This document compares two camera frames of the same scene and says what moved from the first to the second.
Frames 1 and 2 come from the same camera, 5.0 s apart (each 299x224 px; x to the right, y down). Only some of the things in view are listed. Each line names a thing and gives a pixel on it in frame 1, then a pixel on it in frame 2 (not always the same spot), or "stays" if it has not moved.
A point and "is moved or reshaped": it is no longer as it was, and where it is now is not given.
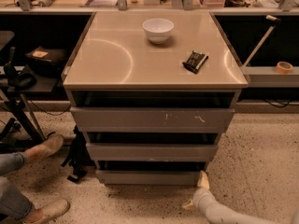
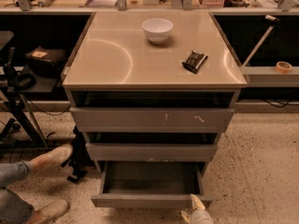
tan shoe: [49, 146] → [52, 159]
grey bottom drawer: [148, 176] is moved or reshaped
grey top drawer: [151, 119] stays
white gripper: [199, 196] → [202, 217]
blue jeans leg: [10, 162] → [12, 172]
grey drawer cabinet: [152, 90] stays
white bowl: [158, 29] stays
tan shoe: [49, 212] stays
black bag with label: [47, 62] stays
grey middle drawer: [151, 152] stays
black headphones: [21, 81] stays
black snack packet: [195, 61] stays
